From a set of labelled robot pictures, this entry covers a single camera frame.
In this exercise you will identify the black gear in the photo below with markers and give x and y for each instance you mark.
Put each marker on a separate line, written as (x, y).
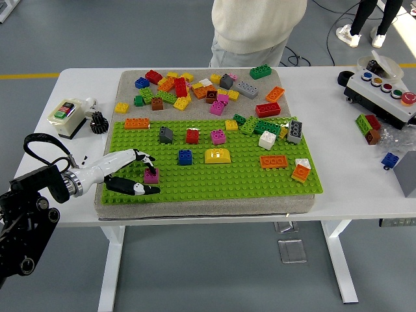
(98, 123)

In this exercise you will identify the dark green small brick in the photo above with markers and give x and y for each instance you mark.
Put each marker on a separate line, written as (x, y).
(138, 101)
(239, 118)

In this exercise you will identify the white table leg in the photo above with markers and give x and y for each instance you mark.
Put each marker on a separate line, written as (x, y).
(338, 260)
(112, 260)

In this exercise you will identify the cream switch box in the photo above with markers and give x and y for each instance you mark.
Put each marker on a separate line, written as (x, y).
(65, 123)

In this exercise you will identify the white frame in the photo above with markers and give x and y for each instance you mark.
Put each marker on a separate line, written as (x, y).
(4, 13)

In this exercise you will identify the grey-brown mat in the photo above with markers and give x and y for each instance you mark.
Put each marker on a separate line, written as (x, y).
(198, 112)

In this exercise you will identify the light green two-by-four brick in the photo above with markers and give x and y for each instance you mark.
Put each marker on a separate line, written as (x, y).
(165, 97)

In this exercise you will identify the yellow square brick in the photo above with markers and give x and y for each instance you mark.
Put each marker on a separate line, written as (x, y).
(231, 125)

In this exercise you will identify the brown brick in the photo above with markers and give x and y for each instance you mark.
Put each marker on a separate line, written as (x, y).
(211, 97)
(372, 137)
(157, 104)

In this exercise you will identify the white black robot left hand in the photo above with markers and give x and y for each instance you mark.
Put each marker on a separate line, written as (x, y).
(110, 162)

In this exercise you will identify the light green long brick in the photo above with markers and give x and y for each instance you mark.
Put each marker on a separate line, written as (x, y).
(248, 126)

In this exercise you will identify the orange two-by-four brick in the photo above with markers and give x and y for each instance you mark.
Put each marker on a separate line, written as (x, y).
(136, 123)

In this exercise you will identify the person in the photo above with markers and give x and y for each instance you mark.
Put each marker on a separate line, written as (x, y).
(360, 16)
(256, 22)

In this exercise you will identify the blue square brick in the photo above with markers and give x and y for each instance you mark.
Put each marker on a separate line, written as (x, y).
(184, 158)

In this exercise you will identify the blue brick with keyring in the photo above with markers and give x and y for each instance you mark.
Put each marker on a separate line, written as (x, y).
(390, 159)

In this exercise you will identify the green studded baseplate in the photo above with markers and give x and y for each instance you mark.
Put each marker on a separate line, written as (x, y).
(227, 182)

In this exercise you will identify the clear plastic bag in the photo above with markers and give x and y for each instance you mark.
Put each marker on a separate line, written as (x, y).
(395, 139)

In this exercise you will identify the orange and yellow brick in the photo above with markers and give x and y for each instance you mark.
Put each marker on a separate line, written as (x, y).
(299, 173)

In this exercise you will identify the orange flat long brick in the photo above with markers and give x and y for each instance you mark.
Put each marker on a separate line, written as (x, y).
(273, 162)

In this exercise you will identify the dark grey sloped brick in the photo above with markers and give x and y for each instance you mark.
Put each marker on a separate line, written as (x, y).
(226, 82)
(166, 136)

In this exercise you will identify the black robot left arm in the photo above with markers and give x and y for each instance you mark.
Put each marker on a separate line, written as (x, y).
(29, 211)

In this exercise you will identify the table height control panel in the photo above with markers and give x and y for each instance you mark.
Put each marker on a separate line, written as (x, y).
(396, 222)

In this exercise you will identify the clear floor plate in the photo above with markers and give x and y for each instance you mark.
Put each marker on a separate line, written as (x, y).
(286, 227)
(292, 252)

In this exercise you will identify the grey two-by-four brick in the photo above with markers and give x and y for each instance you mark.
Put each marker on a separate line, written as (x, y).
(294, 131)
(247, 90)

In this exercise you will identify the grey box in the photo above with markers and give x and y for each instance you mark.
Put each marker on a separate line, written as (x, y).
(408, 175)

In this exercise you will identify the red two-by-four brick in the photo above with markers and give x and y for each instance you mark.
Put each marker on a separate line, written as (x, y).
(267, 110)

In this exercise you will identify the white push-button control box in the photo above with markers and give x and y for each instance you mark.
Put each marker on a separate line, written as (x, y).
(380, 97)

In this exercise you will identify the round clear lidded container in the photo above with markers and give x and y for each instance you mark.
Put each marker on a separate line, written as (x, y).
(390, 70)

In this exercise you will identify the yellow domed brick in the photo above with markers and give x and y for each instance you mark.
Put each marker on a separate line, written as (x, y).
(217, 157)

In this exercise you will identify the pink square brick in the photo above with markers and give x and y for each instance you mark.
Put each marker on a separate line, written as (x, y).
(151, 178)
(217, 137)
(217, 108)

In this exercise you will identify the dark green long brick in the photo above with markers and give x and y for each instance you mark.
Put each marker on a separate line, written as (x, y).
(268, 127)

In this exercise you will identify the dark green two-by-four brick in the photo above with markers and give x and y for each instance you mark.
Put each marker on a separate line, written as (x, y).
(261, 72)

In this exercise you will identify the pink small brick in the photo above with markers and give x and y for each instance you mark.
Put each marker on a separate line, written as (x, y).
(233, 76)

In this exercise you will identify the red square brick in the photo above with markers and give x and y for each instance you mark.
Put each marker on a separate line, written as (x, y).
(192, 137)

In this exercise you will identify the small white part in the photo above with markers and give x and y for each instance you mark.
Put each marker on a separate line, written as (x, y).
(91, 104)

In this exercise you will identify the white square brick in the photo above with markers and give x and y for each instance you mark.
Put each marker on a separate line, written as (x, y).
(267, 140)

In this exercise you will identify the red long brick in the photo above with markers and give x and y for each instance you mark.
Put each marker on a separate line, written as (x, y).
(180, 87)

